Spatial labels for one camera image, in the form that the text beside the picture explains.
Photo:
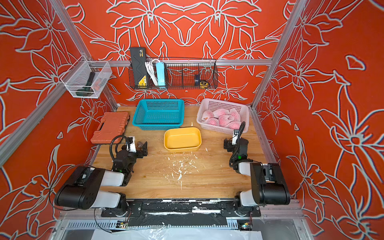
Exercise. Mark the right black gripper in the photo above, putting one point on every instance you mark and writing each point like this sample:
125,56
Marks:
226,143

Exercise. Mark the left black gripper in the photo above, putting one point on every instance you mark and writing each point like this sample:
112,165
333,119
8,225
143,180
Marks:
143,151

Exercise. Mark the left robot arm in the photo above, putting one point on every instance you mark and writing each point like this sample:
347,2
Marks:
82,190

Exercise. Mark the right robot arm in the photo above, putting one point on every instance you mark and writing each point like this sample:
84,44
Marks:
268,185

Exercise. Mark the small grey metal part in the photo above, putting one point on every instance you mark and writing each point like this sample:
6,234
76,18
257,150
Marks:
139,146

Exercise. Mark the pink plastic basket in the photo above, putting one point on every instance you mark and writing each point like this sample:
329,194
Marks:
241,112

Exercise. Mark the orange tool case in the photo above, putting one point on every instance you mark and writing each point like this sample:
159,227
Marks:
112,124

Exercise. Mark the teal plastic basket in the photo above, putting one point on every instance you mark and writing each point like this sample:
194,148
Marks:
159,115

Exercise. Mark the yellow plastic tray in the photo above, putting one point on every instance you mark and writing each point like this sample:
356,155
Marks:
182,140

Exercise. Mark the yellow tape measure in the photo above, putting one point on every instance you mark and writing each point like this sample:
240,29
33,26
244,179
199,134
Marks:
204,84

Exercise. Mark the light blue power bank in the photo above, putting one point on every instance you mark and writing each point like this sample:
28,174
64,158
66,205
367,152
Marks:
160,68

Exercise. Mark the black rectangular device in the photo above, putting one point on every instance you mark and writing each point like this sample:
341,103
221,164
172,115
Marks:
138,60

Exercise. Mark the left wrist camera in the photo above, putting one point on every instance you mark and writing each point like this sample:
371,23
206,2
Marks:
131,146

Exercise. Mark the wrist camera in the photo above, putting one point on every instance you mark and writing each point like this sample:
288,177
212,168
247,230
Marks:
235,137
131,146

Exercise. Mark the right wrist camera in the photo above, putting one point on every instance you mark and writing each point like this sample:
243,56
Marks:
235,137

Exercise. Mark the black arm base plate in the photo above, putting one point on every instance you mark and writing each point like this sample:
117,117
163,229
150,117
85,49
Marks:
223,207

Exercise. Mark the dark green tool handle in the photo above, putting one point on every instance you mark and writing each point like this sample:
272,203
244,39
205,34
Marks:
86,90

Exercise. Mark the black wire wall basket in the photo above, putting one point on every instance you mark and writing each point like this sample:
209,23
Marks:
180,74

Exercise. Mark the clear acrylic wall box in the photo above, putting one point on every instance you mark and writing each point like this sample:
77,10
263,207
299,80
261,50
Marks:
77,75

